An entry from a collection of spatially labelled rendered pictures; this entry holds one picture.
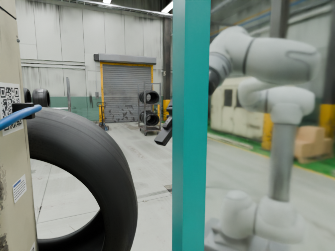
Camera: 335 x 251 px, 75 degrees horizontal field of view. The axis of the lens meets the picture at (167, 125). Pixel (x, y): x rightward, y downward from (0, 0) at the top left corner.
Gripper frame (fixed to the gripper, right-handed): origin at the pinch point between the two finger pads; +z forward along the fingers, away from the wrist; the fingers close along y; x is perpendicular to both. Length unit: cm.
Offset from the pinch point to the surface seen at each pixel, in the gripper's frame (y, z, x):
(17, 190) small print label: -15.1, 26.6, 2.9
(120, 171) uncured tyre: 4.5, 11.8, 11.9
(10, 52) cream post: -30.6, 11.4, 5.1
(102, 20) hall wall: 48, -638, 998
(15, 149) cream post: -19.7, 21.9, 3.9
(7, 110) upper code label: -24.8, 18.4, 2.3
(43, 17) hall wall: -96, -443, 1085
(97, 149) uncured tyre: -3.8, 11.4, 14.1
